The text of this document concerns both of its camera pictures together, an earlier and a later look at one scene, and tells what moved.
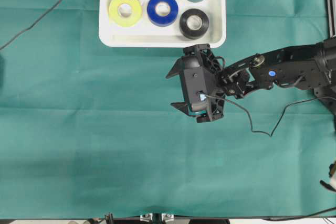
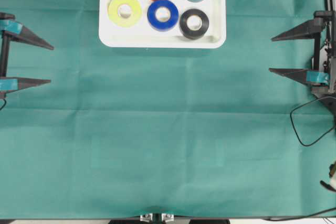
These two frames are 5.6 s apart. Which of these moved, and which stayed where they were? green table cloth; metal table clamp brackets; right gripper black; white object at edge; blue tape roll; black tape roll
Moved: blue tape roll; right gripper black
Stayed: green table cloth; white object at edge; metal table clamp brackets; black tape roll
